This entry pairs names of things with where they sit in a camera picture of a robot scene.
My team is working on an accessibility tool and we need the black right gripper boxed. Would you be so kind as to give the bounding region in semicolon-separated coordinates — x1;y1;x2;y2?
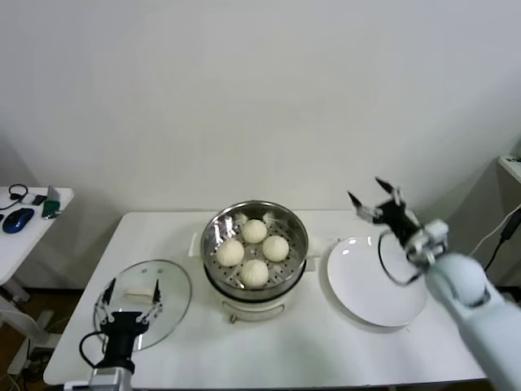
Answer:
345;175;425;246

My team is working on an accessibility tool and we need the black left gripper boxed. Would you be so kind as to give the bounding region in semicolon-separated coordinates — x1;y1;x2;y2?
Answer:
94;278;164;367

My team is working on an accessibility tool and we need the glass lid with white handle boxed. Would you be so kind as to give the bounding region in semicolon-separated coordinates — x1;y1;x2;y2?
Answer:
92;259;193;351

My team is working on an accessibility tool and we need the white steamed baozi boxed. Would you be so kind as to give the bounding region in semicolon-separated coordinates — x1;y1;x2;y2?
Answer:
216;239;245;267
239;259;269;289
242;218;268;244
262;235;290;263

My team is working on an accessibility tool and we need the stainless steel steamer basket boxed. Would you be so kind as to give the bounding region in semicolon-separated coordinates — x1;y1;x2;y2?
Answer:
187;199;323;301

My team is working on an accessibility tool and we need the white round plate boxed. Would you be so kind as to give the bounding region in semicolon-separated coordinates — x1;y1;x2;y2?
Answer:
325;235;430;328

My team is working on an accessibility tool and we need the white side table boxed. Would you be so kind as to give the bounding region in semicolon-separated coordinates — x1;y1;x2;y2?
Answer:
0;185;75;339

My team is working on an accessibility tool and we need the green circuit board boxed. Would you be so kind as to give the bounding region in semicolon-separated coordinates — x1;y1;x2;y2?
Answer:
42;199;62;220

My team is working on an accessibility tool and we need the white electric pot base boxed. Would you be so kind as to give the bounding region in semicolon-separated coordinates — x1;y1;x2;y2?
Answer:
203;260;322;326

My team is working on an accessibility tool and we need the white shelf cabinet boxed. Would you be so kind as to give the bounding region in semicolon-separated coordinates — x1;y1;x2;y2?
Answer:
496;156;521;192

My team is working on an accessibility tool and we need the blue computer mouse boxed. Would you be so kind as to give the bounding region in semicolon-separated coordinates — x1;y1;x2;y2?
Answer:
1;207;34;234

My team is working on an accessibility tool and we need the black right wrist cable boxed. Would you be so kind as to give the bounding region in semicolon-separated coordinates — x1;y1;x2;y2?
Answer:
377;234;428;286

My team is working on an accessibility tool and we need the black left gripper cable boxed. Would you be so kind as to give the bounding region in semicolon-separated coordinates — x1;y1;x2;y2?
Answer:
79;332;110;370

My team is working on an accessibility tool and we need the white power cable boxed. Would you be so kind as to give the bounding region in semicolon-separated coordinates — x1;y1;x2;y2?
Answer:
474;203;521;253

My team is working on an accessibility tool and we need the black power adapter with cable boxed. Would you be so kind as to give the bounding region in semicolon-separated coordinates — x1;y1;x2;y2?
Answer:
484;211;521;272

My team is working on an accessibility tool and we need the thin black looped cable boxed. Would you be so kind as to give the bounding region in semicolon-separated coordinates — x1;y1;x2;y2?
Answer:
0;183;29;211

